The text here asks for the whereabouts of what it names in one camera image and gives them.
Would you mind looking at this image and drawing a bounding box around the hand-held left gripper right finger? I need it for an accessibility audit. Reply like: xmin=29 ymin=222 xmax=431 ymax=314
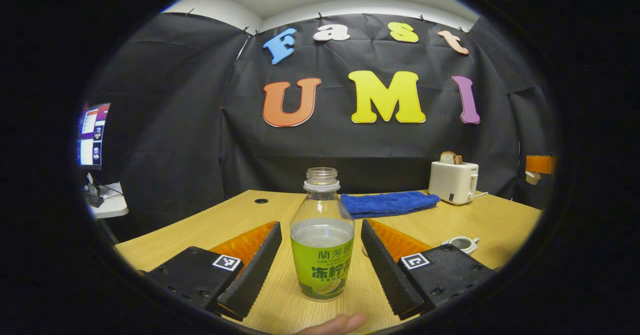
xmin=360 ymin=218 xmax=496 ymax=321

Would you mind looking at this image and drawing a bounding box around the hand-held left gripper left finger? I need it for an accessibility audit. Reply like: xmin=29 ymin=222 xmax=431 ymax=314
xmin=142 ymin=220 xmax=283 ymax=322

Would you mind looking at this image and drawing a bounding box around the green label water bottle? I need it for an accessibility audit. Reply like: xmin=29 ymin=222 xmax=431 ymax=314
xmin=290 ymin=167 xmax=356 ymax=302

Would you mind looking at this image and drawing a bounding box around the white teacup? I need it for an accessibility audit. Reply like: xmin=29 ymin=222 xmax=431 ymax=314
xmin=442 ymin=236 xmax=481 ymax=256

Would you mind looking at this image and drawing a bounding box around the blue towel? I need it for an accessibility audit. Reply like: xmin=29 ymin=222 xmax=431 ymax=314
xmin=341 ymin=191 xmax=441 ymax=220

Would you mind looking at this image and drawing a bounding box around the white toaster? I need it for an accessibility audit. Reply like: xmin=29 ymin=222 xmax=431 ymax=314
xmin=428 ymin=161 xmax=479 ymax=206

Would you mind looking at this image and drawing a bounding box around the black backdrop cloth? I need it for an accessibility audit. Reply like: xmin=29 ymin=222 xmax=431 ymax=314
xmin=82 ymin=12 xmax=558 ymax=241

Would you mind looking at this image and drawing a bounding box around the white side table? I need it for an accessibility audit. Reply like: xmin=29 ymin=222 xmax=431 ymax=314
xmin=85 ymin=172 xmax=130 ymax=220

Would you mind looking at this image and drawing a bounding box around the computer monitor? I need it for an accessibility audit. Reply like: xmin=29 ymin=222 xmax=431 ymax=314
xmin=79 ymin=102 xmax=112 ymax=169

